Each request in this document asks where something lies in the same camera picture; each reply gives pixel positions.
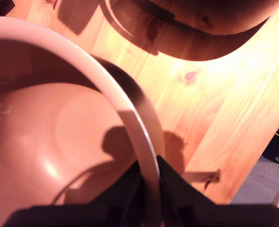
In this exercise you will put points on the rice cooker pot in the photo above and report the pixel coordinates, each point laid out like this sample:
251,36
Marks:
49,132

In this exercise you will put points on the large black rice cooker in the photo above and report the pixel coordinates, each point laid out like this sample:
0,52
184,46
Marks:
224,14

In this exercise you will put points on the black device on floor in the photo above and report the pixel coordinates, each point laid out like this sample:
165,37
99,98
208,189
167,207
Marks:
277,150

